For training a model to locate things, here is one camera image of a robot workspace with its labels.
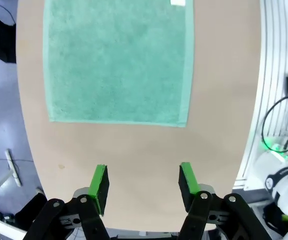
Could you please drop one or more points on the green towel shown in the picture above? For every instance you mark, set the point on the green towel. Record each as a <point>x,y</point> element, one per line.
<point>114,62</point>

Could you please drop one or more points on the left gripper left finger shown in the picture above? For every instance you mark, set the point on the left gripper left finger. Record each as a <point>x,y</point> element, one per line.
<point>99,190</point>

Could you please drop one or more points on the white slatted robot base platform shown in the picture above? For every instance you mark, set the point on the white slatted robot base platform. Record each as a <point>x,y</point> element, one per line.
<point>271,50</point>

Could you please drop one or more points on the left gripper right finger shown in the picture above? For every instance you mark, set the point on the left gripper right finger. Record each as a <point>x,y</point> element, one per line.
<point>186,185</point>

